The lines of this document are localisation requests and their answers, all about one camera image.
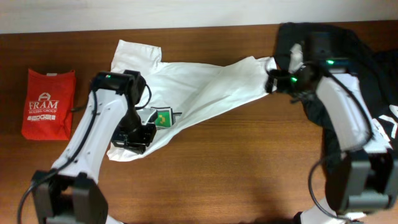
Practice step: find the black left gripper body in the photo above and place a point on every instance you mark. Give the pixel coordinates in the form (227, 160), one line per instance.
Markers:
(132, 134)

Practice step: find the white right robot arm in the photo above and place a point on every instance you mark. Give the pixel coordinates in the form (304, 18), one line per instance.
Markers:
(365, 180)

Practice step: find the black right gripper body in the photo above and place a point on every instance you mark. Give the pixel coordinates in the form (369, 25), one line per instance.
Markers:
(287, 82)

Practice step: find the black garment pile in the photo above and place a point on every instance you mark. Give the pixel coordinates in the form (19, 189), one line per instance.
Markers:
(377, 71)

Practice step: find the folded red printed t-shirt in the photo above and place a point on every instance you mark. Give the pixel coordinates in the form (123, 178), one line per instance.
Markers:
(48, 106)

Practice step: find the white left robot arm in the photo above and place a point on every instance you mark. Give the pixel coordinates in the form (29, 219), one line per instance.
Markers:
(69, 192)

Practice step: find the white t-shirt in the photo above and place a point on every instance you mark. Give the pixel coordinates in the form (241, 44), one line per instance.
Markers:
(200, 91)

